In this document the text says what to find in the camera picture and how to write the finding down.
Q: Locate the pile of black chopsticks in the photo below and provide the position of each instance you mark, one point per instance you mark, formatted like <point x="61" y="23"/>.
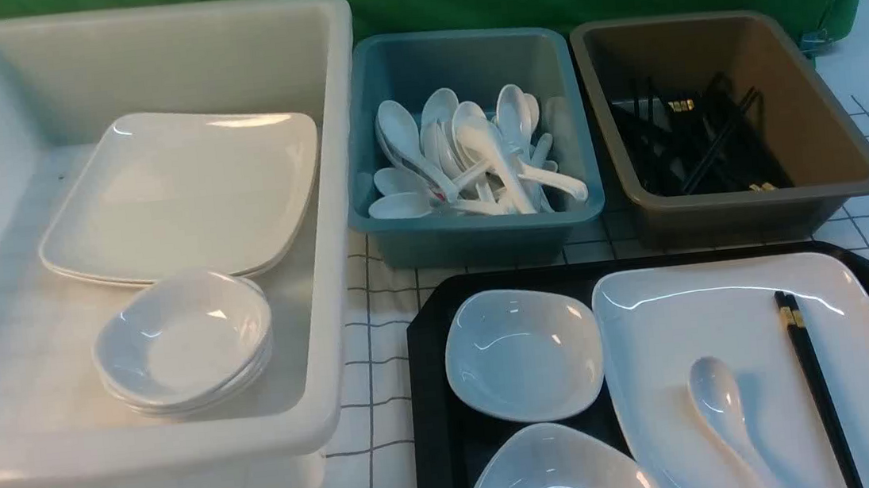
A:
<point x="697" y="143"/>

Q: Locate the black chopstick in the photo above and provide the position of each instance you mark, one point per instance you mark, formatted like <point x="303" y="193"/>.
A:
<point x="821" y="382"/>
<point x="814" y="391"/>

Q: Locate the white spoon front left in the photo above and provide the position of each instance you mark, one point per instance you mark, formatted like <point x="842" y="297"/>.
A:
<point x="423" y="204"/>

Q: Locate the white spoon right upright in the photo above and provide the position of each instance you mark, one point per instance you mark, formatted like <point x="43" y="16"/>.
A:
<point x="514" y="119"/>

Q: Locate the metal binder clip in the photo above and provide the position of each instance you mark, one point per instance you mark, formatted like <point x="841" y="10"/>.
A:
<point x="814" y="43"/>

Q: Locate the white spoon left bin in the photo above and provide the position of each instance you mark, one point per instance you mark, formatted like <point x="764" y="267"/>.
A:
<point x="402" y="135"/>

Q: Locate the top stacked bowl in tub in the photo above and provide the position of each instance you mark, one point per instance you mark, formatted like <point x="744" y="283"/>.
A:
<point x="180" y="342"/>

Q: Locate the white ceramic spoon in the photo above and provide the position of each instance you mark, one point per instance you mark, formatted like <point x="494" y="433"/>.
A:
<point x="715" y="395"/>

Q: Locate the white spoon centre bin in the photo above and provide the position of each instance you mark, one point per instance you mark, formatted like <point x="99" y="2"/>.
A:
<point x="475" y="134"/>

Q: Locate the brown plastic bin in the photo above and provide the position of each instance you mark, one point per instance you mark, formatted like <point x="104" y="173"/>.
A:
<point x="807" y="129"/>

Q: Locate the top stacked plate in tub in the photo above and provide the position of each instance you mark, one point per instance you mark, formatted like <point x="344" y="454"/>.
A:
<point x="164" y="193"/>

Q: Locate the black serving tray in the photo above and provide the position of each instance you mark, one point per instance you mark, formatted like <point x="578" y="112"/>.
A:
<point x="453" y="443"/>

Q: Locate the white bowl tray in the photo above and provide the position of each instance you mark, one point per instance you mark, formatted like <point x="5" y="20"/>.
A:
<point x="547" y="455"/>
<point x="525" y="355"/>

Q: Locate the teal plastic bin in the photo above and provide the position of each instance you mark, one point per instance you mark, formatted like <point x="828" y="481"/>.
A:
<point x="476" y="64"/>

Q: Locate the large white plastic tub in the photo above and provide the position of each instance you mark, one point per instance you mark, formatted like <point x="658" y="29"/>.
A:
<point x="63" y="80"/>

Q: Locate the white spoon bin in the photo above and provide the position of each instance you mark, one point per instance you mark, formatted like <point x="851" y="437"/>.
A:
<point x="402" y="135"/>
<point x="475" y="134"/>

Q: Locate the large white square plate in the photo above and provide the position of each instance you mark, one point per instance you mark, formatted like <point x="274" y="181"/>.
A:
<point x="657" y="321"/>

